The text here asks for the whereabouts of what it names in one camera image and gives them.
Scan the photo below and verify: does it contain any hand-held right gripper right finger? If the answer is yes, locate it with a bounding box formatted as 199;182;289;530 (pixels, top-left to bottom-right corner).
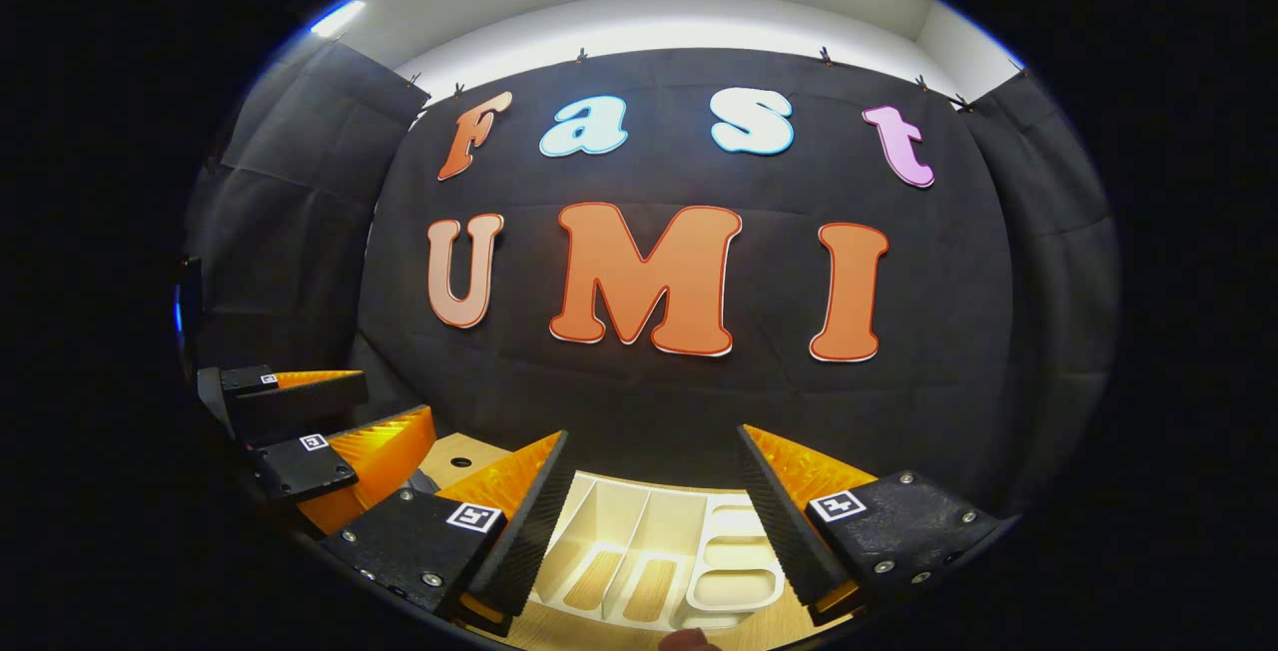
737;423;1004;628

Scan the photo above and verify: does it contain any ceiling light strip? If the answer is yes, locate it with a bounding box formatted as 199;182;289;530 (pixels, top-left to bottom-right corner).
310;0;366;39

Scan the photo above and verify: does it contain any cream plastic bookshelf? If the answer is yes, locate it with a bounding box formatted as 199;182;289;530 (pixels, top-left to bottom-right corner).
534;476;790;632

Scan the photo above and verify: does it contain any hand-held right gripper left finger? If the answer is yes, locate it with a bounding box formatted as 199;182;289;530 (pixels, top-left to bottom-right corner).
319;428;578;637

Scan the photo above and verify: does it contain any row of black cloth clips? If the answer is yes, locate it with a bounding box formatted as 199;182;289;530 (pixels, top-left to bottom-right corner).
404;45;1029;113

